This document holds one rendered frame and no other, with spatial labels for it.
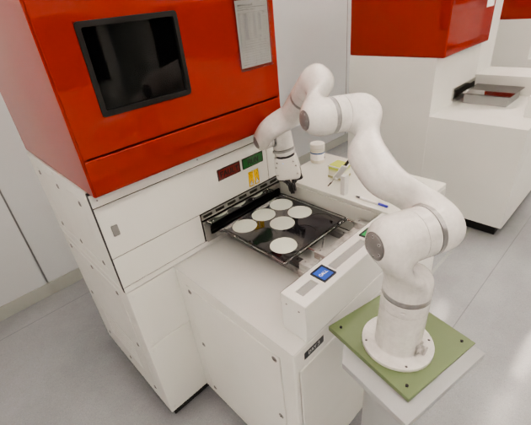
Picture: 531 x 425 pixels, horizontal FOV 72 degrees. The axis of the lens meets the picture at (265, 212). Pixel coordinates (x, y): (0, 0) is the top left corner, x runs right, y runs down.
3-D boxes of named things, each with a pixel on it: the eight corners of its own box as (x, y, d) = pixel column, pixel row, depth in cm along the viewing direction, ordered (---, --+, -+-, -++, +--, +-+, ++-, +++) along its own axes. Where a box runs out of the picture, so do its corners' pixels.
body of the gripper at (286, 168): (270, 157, 146) (276, 182, 151) (295, 153, 142) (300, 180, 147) (275, 150, 152) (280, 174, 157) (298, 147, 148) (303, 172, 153)
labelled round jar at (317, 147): (307, 162, 181) (307, 143, 176) (316, 157, 185) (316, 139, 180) (319, 165, 176) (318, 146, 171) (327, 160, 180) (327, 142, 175)
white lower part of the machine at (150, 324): (112, 343, 218) (60, 229, 176) (219, 273, 265) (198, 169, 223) (175, 423, 172) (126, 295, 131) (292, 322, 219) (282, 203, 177)
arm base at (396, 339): (447, 342, 100) (461, 292, 91) (411, 386, 90) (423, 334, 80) (385, 307, 113) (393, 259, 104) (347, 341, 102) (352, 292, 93)
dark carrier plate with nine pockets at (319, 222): (222, 228, 149) (222, 227, 148) (280, 196, 168) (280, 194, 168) (284, 261, 126) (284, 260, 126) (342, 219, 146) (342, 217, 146)
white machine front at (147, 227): (122, 291, 132) (84, 194, 112) (277, 201, 179) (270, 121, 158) (126, 294, 130) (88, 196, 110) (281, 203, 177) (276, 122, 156)
